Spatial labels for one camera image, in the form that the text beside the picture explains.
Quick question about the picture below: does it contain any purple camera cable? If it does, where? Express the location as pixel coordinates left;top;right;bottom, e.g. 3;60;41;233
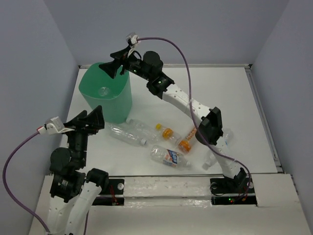
2;131;51;233
136;37;252;196

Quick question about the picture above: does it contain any clear bottle yellow cap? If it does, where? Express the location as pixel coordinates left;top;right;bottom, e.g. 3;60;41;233
155;123;181;146

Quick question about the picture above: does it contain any green plastic bin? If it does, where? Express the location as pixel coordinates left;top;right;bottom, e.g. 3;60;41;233
79;63;132;124

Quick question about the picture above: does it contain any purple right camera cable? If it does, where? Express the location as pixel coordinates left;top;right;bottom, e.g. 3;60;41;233
136;37;252;196

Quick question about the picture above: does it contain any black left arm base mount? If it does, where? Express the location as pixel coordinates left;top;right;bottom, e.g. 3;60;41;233
92;178;125;206

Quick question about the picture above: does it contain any small clear plastic bottle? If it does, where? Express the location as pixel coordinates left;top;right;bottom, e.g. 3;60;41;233
98;87;112;98

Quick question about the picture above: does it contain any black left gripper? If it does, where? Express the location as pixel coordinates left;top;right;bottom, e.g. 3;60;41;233
61;104;106;165

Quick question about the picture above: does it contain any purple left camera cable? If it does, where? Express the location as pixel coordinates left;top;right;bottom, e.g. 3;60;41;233
2;131;51;233

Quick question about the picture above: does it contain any crushed clear bottle white cap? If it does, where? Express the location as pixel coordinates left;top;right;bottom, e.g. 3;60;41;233
109;123;147;146

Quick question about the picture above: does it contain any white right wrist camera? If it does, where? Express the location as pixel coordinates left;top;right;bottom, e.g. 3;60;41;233
126;32;139;47

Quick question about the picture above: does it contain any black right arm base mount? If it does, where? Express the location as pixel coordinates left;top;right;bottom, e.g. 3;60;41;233
209;177;257;206

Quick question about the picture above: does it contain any long clear bottle white cap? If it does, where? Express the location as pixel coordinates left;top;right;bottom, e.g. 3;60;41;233
126;118;159;143

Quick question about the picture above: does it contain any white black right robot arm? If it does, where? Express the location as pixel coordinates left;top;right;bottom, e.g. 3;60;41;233
99;47;251;192

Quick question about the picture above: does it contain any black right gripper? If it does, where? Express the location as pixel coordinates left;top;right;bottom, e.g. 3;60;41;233
99;45;152;81

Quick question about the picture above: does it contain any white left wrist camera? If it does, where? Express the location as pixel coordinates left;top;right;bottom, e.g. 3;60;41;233
37;117;65;135

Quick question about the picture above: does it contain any clear bottle white blue label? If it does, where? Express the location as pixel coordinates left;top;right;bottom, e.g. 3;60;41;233
150;145;191;169

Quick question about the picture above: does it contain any orange label bottle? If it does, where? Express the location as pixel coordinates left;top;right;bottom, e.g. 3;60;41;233
178;127;197;153

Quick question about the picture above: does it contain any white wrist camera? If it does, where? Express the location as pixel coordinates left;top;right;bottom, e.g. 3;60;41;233
37;117;65;135
126;32;139;47

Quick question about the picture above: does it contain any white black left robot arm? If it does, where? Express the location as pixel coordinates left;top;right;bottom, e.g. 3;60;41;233
45;105;109;235

